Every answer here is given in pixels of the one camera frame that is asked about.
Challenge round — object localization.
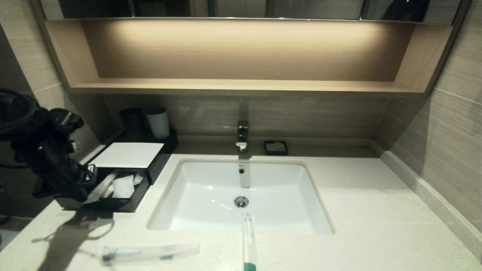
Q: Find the long clear plastic packet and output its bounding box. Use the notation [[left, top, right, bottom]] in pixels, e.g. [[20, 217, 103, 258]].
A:
[[84, 171, 122, 205]]

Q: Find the white shower cap packet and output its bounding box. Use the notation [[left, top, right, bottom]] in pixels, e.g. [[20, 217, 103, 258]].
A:
[[112, 175, 135, 199]]

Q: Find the black plastic tray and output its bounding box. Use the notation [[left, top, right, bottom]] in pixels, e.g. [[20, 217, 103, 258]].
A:
[[55, 167, 152, 213]]

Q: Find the white panel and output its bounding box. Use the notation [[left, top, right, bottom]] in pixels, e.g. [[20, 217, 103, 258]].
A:
[[90, 142, 165, 169]]

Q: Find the black amenity drawer box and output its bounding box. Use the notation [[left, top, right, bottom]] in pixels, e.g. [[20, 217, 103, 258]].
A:
[[88, 130, 179, 186]]

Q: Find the black cup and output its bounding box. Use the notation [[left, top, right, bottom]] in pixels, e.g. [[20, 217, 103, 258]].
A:
[[120, 108, 146, 142]]

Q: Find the white cup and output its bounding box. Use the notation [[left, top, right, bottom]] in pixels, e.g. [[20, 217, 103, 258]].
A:
[[146, 108, 171, 140]]

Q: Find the chrome faucet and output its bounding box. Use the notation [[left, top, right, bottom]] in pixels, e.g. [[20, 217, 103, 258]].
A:
[[236, 121, 250, 154]]

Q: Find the long packet with green end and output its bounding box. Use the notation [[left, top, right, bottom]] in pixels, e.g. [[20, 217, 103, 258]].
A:
[[241, 212, 258, 271]]

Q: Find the mirror cabinet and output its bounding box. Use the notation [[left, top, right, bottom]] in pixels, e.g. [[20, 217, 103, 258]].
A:
[[32, 0, 471, 27]]

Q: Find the black soap dish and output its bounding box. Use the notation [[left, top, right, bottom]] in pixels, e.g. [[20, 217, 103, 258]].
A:
[[264, 141, 288, 156]]

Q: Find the white sink basin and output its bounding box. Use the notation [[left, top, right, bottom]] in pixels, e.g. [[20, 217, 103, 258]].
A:
[[147, 158, 336, 236]]

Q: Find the wooden wall shelf niche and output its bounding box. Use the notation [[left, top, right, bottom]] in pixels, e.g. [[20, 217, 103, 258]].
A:
[[45, 20, 452, 96]]

